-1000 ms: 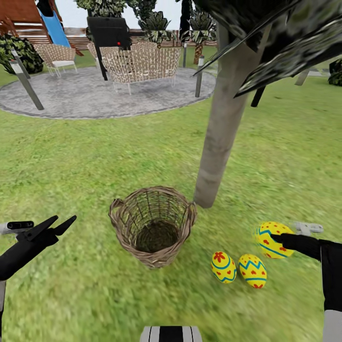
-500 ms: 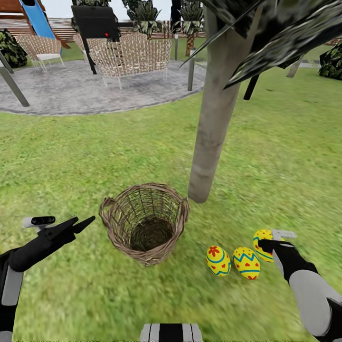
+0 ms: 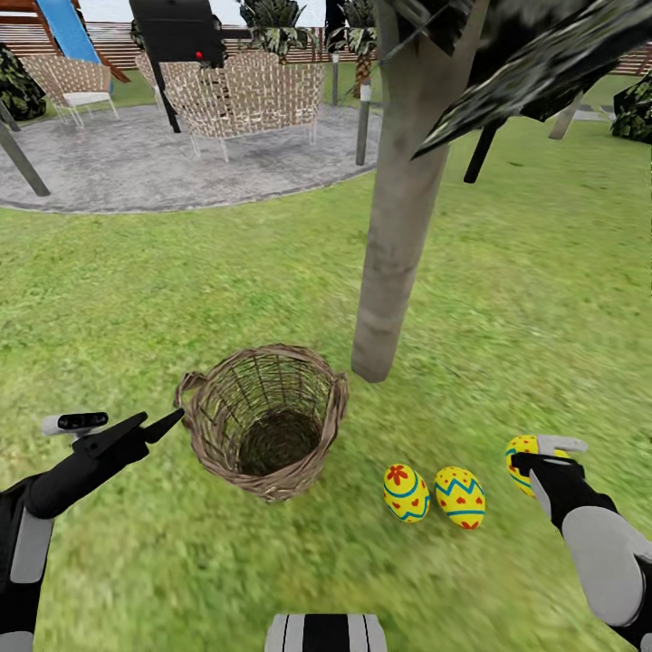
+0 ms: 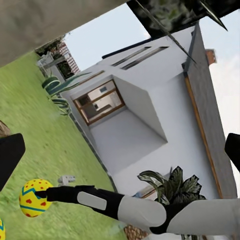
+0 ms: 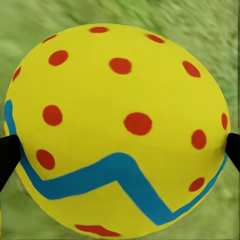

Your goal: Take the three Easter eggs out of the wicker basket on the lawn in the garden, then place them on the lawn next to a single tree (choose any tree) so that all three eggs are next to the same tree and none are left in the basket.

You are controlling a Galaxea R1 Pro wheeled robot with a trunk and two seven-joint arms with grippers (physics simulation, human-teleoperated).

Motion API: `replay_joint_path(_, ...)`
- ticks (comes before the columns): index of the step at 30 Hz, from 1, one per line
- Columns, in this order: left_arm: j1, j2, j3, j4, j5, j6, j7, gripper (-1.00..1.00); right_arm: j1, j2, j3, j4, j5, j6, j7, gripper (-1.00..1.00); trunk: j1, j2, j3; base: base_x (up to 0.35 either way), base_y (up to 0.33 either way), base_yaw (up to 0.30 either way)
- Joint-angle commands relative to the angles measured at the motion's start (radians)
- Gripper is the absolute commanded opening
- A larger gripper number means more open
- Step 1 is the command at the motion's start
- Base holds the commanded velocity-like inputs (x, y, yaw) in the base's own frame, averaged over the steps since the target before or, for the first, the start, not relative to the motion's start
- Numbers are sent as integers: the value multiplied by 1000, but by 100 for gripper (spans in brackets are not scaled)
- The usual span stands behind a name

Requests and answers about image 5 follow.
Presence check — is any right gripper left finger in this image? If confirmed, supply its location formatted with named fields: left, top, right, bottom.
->
left=0, top=134, right=21, bottom=192

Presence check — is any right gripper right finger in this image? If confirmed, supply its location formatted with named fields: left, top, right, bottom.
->
left=225, top=132, right=240, bottom=172

